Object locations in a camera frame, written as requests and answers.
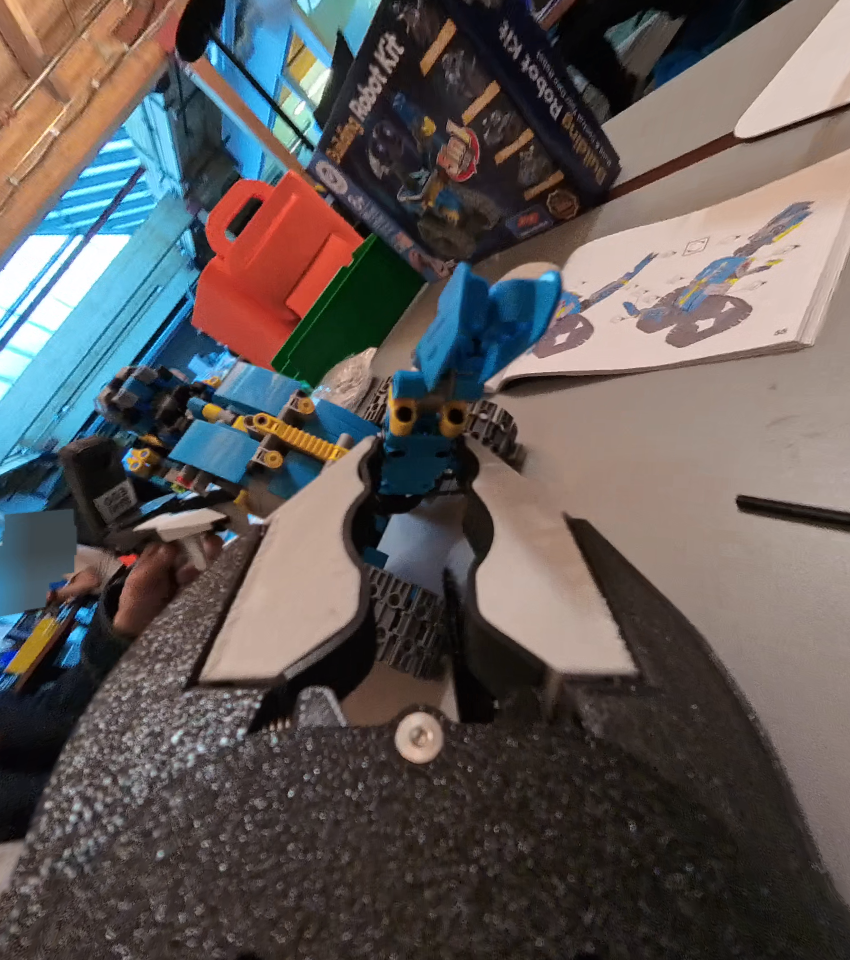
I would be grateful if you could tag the black axle rod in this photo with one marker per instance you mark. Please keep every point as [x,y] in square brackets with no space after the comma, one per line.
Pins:
[800,514]

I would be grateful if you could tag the green plastic bin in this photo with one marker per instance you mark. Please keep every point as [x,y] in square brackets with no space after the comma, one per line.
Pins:
[350,315]

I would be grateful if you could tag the open instruction booklet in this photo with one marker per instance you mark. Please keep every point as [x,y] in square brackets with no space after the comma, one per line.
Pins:
[695,285]

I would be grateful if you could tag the person's left forearm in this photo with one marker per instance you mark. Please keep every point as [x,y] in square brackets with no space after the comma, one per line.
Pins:
[99,645]

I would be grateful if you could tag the orange plastic bin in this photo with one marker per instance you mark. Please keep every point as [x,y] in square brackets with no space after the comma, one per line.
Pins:
[267,255]

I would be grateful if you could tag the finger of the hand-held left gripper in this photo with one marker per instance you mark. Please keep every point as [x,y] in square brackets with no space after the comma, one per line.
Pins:
[185,523]

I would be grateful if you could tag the white desk lamp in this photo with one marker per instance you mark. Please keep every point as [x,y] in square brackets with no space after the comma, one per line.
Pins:
[822,75]

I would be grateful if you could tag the grey desk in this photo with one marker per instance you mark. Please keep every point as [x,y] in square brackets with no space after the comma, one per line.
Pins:
[695,465]

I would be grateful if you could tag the dark denim jacket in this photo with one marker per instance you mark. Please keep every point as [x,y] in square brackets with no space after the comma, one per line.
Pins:
[12,750]

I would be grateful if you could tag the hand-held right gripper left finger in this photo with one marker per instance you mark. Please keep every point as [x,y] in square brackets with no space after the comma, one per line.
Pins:
[282,600]

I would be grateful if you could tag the bubble wrap bag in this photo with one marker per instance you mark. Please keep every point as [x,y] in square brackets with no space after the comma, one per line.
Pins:
[350,375]

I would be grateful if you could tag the blue brick robot arm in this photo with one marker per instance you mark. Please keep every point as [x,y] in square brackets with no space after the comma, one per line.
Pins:
[470,330]

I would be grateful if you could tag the dark blue toy box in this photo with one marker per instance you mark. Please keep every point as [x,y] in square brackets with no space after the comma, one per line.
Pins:
[455,150]

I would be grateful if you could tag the blue toy brick robot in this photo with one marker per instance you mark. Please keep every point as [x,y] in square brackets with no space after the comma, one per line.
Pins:
[207,450]

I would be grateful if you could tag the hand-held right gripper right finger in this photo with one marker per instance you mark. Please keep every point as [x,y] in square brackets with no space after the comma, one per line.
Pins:
[545,585]

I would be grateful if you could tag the person's left hand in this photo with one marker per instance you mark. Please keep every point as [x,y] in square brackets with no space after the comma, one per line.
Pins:
[147,592]

